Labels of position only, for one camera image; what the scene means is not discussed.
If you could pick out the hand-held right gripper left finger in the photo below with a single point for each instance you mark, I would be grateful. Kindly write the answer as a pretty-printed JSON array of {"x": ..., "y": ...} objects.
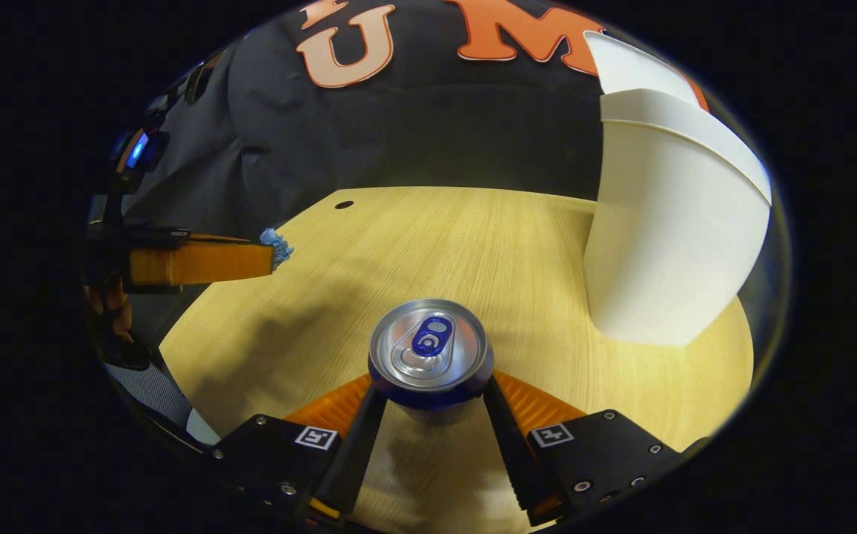
[{"x": 354, "y": 460}]

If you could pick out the white desktop garbage bin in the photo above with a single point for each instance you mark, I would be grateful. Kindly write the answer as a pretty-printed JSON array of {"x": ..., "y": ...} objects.
[{"x": 666, "y": 245}]

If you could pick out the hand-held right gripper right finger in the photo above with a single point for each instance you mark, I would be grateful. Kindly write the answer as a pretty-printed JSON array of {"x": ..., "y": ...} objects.
[{"x": 517, "y": 460}]

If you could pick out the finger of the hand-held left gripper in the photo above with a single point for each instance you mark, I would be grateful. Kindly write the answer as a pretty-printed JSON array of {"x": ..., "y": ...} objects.
[
  {"x": 228, "y": 239},
  {"x": 206, "y": 263}
]

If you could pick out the blue paper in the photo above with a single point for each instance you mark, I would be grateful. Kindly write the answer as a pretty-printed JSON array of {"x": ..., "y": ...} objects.
[{"x": 276, "y": 245}]

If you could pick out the silver blue pop can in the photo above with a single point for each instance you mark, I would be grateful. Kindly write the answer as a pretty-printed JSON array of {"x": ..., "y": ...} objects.
[{"x": 428, "y": 348}]

